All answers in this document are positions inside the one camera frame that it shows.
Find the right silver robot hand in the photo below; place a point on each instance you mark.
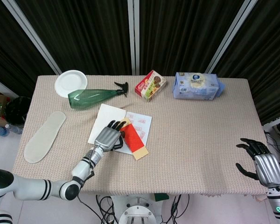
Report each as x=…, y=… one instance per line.
x=267, y=169

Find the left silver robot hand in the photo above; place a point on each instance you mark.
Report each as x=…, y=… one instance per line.
x=107, y=137

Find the yellow and white notebook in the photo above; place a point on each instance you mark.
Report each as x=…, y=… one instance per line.
x=107, y=114

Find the red and gold bookmark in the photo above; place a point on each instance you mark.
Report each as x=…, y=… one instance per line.
x=134, y=140

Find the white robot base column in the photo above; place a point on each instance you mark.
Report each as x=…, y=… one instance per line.
x=137, y=212

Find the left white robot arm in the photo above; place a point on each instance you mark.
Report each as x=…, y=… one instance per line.
x=28, y=189

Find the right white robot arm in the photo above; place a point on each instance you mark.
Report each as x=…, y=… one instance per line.
x=277, y=201

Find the white machine with black opening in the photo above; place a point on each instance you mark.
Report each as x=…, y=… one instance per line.
x=276, y=130

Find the green plastic spray bottle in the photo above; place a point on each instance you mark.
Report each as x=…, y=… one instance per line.
x=88, y=98

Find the grey shoe insole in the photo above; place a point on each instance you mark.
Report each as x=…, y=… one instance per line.
x=42, y=140

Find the red cookie box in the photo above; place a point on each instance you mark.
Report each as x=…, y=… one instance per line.
x=149, y=87

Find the white paper plate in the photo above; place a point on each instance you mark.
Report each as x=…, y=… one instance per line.
x=68, y=81

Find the green clamp under table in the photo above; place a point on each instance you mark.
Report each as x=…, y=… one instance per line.
x=161, y=197

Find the beige woven tablecloth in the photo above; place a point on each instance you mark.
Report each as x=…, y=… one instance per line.
x=189, y=140

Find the clear plastic water bottle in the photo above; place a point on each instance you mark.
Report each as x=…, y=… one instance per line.
x=14, y=128

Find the blue wet wipes pack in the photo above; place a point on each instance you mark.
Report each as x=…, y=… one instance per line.
x=196, y=91

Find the black pleated curtain panel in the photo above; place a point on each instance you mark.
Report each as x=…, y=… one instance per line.
x=4, y=46
x=84, y=35
x=270, y=58
x=177, y=35

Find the white partition post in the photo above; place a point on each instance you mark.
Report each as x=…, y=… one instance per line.
x=32, y=35
x=133, y=35
x=233, y=35

